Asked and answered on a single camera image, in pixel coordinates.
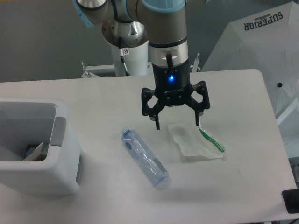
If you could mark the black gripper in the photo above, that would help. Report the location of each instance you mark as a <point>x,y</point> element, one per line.
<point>171,86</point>

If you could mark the white green plastic wrapper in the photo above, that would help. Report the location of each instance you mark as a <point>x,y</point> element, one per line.
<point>194,143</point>

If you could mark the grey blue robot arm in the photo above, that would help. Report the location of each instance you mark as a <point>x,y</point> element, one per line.
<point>164,22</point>

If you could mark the white grey trash can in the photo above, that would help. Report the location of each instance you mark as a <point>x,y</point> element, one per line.
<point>26,122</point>

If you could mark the trash pieces in can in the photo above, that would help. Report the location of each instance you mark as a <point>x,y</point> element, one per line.
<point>36,153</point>

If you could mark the clear plastic water bottle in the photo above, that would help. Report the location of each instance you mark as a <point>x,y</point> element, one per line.
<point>147,161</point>

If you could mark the white superior umbrella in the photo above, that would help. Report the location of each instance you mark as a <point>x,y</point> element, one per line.
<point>269,42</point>

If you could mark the black device at edge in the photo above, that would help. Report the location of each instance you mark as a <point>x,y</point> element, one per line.
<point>291,200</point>

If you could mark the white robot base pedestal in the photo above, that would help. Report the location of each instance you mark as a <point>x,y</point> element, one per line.
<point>133,63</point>

